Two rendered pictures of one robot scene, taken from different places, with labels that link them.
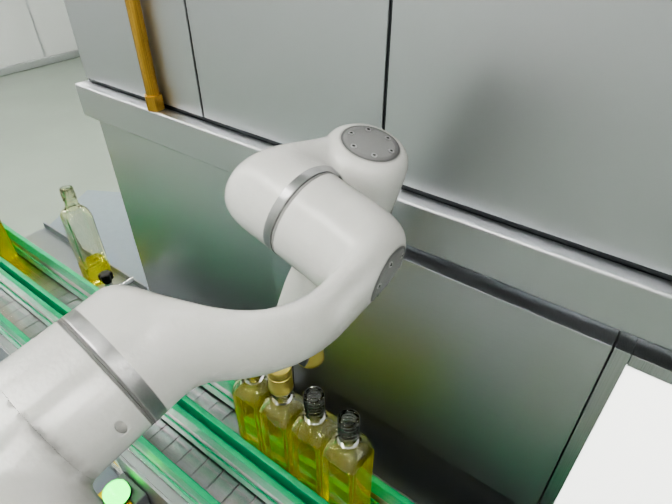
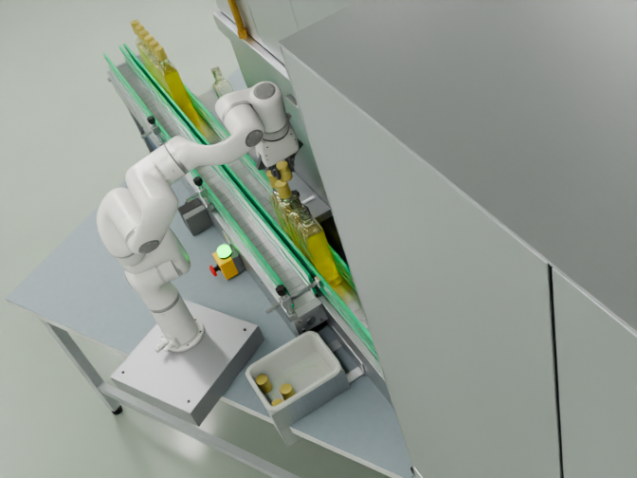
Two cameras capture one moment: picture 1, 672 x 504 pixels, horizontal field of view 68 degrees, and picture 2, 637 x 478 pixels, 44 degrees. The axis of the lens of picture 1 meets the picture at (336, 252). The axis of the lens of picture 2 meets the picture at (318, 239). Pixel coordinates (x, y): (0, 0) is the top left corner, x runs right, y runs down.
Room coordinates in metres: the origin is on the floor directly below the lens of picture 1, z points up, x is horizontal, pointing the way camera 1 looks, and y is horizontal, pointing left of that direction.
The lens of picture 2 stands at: (-0.85, -0.98, 2.47)
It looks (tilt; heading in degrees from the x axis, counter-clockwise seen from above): 43 degrees down; 37
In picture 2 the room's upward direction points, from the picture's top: 19 degrees counter-clockwise
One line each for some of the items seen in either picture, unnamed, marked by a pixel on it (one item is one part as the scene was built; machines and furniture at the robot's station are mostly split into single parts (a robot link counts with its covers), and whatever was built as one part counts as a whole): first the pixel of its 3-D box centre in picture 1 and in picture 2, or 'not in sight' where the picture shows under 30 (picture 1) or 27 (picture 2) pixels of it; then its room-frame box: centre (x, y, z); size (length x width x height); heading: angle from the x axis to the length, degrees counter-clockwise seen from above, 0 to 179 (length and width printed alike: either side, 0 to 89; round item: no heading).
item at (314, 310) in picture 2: not in sight; (308, 317); (0.26, -0.01, 0.85); 0.09 x 0.04 x 0.07; 143
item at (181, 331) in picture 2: not in sight; (170, 321); (0.12, 0.36, 0.89); 0.16 x 0.13 x 0.15; 168
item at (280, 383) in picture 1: (280, 376); (282, 188); (0.45, 0.08, 1.14); 0.04 x 0.04 x 0.04
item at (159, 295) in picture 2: not in sight; (154, 279); (0.15, 0.36, 1.04); 0.13 x 0.10 x 0.16; 136
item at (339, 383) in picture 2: not in sight; (305, 374); (0.11, -0.05, 0.79); 0.27 x 0.17 x 0.08; 143
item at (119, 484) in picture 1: (116, 492); (224, 250); (0.45, 0.38, 0.84); 0.04 x 0.04 x 0.03
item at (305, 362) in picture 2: not in sight; (296, 377); (0.09, -0.03, 0.80); 0.22 x 0.17 x 0.09; 143
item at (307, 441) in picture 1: (316, 458); (307, 238); (0.42, 0.03, 0.99); 0.06 x 0.06 x 0.21; 54
